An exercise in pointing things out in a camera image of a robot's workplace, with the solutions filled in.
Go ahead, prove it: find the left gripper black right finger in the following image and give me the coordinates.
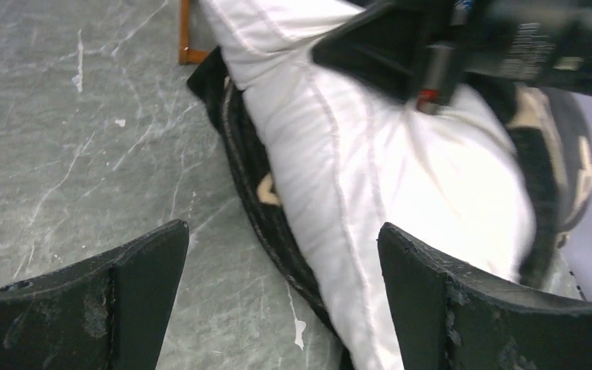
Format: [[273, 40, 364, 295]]
[[378, 224, 592, 370]]

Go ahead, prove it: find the white pillow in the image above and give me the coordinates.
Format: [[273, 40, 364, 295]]
[[202, 0, 536, 369]]

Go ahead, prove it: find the wooden three-tier shelf rack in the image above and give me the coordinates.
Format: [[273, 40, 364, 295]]
[[177, 0, 210, 66]]

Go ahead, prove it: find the black pillowcase with beige flowers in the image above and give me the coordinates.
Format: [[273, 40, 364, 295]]
[[187, 49, 592, 369]]

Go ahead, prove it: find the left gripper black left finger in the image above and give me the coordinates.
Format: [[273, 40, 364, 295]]
[[0, 220, 189, 369]]

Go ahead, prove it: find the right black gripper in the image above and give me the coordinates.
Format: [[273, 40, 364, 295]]
[[311, 0, 592, 114]]

